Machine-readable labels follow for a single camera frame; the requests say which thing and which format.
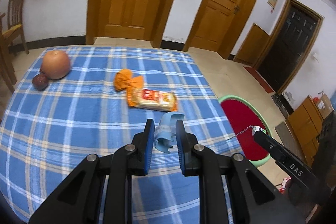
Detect middle wooden door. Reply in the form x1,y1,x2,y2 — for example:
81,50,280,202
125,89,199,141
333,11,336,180
183,0,256,59

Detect red doormat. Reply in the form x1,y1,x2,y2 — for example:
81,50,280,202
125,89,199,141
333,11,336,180
244,67,274,94

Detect dark entrance door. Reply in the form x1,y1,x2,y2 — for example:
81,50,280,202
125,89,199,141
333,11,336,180
253,0,323,94

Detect shoes by door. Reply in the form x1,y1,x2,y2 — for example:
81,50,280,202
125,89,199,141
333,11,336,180
271,93,294,119

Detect floral pink cloth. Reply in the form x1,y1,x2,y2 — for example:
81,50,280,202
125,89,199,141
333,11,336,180
278,177,291,194

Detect red jujube date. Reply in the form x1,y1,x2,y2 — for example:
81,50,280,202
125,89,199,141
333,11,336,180
32,73,49,91

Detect green toy keychain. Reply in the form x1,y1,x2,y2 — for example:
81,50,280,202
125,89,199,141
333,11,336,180
224,125,266,141

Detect large apple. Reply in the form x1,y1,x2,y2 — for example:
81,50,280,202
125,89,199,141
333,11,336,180
40,50,71,80

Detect low wooden wall panel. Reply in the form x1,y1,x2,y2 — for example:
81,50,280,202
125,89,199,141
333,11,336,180
234,23,270,67

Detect cardboard box on cabinet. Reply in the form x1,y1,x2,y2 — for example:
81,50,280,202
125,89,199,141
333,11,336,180
313,92,334,119

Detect red bin green rim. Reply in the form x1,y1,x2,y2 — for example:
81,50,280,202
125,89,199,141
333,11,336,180
219,95,272,168

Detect near wooden chair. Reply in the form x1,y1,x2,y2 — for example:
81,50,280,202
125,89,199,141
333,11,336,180
1,13,17,94

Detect far wooden chair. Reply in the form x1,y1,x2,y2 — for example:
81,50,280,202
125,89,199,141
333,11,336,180
3,0,30,55

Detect grey floor mat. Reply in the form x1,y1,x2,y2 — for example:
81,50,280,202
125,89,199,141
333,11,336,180
275,122,297,152

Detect wooden cabinet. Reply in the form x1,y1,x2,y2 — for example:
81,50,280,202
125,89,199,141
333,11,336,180
286,96,325,166

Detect snack cracker packet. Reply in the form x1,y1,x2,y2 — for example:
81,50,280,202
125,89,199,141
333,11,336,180
126,88,178,111

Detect wooden chair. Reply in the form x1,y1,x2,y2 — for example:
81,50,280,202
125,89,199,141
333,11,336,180
3,0,30,55
1,13,17,94

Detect blue plaid tablecloth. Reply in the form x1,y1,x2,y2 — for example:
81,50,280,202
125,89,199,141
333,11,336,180
1,47,242,221

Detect light blue plastic piece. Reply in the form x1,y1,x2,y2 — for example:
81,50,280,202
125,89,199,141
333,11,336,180
154,111,185,154

